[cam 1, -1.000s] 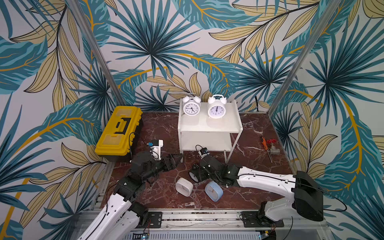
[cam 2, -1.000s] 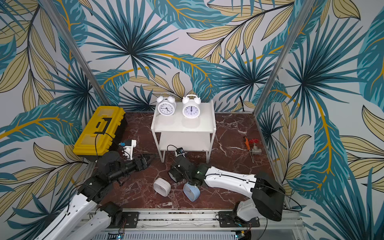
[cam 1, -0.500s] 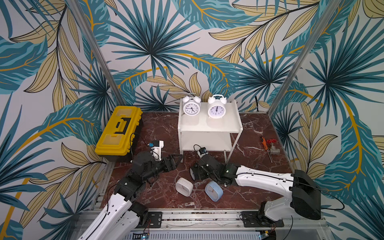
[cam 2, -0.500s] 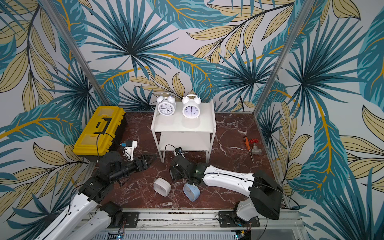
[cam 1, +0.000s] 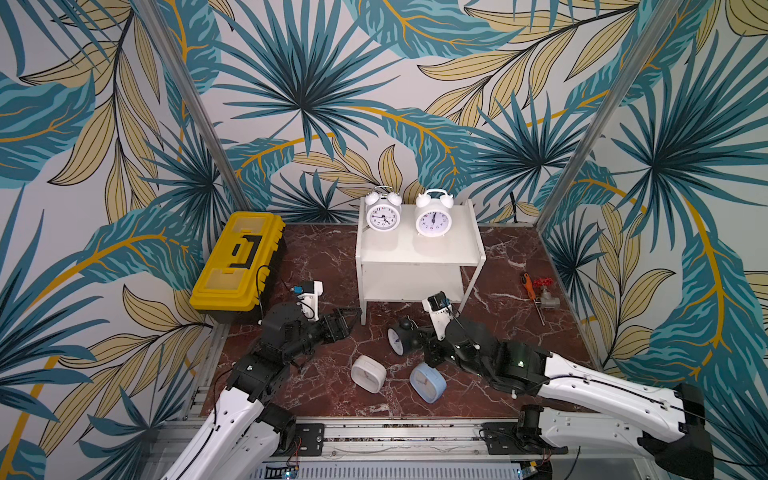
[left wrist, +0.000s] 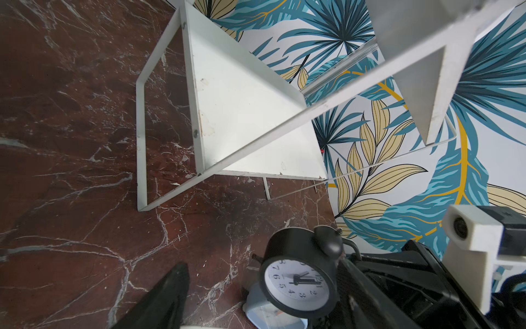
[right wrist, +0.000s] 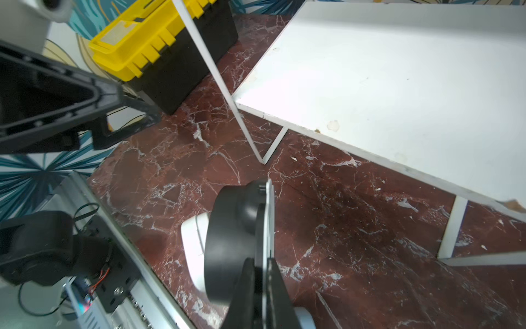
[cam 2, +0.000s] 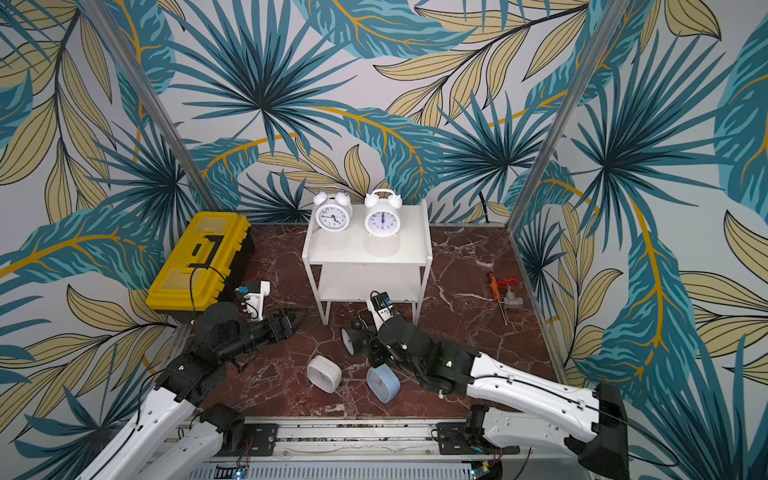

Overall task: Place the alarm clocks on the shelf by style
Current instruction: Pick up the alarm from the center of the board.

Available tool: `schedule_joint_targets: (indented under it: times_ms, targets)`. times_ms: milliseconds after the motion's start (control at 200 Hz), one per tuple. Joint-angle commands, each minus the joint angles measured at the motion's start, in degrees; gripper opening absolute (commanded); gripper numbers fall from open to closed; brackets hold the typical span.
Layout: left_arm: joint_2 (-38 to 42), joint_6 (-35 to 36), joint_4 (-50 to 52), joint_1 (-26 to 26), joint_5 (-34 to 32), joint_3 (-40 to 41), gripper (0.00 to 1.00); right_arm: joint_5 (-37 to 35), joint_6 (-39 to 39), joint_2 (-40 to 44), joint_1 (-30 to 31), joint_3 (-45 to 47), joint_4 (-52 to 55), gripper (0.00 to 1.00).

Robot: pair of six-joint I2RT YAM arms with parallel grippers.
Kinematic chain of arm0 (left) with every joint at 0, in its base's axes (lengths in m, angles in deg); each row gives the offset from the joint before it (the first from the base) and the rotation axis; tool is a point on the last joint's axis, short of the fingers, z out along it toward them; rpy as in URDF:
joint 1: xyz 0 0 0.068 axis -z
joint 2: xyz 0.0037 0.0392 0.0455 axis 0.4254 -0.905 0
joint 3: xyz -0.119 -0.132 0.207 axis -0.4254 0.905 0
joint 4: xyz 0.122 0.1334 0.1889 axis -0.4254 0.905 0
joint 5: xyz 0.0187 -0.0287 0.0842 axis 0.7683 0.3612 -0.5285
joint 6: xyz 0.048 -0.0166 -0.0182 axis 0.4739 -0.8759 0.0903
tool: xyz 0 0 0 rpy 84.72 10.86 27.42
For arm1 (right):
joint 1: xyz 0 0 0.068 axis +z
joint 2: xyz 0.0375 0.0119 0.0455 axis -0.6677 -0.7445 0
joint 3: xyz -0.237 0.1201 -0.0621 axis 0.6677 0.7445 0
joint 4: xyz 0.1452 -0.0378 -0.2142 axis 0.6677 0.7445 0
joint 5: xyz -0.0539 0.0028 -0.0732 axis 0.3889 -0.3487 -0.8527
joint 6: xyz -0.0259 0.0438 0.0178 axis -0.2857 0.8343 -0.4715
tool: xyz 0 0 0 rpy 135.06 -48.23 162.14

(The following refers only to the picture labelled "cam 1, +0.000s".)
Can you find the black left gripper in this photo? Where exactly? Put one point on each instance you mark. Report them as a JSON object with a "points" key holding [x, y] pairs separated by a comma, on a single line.
{"points": [[342, 329]]}

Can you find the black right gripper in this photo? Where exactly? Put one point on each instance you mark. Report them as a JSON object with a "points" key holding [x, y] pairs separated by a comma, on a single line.
{"points": [[429, 342]]}

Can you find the black twin-bell alarm clock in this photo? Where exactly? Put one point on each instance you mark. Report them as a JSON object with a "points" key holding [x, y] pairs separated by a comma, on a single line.
{"points": [[401, 337]]}

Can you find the white metal twin-bell clock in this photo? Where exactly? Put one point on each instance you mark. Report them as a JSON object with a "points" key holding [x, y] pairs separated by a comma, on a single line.
{"points": [[383, 210]]}

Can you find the white plastic twin-bell clock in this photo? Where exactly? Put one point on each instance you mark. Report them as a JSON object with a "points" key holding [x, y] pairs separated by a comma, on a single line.
{"points": [[433, 213]]}

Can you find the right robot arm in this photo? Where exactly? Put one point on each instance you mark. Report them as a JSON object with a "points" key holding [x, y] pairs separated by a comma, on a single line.
{"points": [[667, 425]]}

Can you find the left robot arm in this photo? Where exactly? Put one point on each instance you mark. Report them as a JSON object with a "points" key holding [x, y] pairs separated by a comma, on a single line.
{"points": [[245, 427]]}

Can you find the blue square alarm clock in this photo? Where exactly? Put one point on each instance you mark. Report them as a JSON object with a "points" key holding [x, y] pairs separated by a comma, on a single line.
{"points": [[427, 382]]}

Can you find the white square alarm clock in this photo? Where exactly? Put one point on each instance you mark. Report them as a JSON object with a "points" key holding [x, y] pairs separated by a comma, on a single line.
{"points": [[368, 374]]}

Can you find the white two-tier shelf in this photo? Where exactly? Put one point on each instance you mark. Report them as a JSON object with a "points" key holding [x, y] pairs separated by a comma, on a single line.
{"points": [[403, 266]]}

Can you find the yellow black toolbox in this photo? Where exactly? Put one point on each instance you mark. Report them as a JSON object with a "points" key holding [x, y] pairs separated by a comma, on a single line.
{"points": [[239, 276]]}

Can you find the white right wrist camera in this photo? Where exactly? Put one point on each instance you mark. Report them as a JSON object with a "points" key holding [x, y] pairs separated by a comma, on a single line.
{"points": [[439, 308]]}

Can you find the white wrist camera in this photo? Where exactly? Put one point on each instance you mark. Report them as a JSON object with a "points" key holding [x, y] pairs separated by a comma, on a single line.
{"points": [[439, 308], [307, 295]]}

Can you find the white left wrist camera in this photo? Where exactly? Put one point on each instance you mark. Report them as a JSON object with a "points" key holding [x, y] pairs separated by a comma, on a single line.
{"points": [[307, 295]]}

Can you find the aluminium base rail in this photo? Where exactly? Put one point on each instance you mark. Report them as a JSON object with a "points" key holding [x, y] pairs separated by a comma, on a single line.
{"points": [[428, 448]]}

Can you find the orange handled screwdriver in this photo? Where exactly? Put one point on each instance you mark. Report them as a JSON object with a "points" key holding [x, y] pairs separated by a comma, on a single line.
{"points": [[528, 285]]}

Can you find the metal valve red handle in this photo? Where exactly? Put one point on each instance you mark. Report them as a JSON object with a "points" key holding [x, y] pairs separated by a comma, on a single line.
{"points": [[546, 300]]}

